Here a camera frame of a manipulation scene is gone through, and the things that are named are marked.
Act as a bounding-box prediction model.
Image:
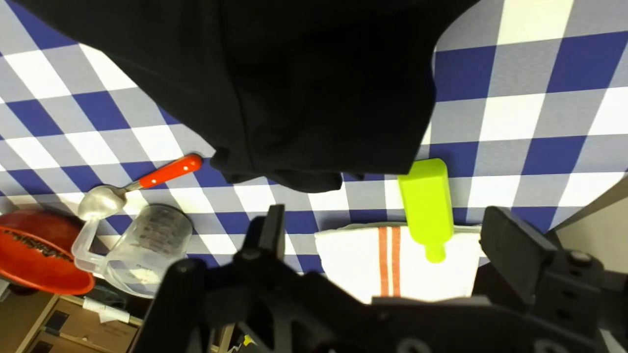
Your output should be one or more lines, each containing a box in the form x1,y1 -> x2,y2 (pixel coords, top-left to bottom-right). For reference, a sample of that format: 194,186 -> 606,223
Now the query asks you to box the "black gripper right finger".
478,203 -> 559,317

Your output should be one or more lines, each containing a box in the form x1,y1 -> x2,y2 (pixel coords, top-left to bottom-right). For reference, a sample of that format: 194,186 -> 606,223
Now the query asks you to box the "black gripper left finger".
254,201 -> 288,260

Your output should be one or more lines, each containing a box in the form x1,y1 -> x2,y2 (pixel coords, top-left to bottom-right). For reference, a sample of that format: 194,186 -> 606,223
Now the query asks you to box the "black cloth with white logo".
11,0 -> 480,193

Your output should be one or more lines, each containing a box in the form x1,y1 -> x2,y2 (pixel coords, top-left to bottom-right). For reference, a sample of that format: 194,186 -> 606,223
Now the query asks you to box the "white towel with red stripes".
311,223 -> 490,307

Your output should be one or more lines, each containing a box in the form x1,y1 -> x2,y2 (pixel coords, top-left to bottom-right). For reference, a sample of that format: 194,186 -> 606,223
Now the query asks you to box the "clear plastic measuring cup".
68,201 -> 196,299

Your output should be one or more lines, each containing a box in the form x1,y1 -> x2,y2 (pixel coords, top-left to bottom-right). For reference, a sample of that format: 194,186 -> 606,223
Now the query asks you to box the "blue white checkered tablecloth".
0,0 -> 628,278

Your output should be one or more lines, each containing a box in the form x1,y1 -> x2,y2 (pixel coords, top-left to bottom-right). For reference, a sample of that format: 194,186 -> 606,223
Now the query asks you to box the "red bowl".
0,207 -> 97,297

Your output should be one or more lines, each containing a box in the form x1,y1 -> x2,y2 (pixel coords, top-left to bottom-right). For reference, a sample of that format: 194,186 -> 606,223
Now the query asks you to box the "spoon with orange handle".
74,150 -> 205,221

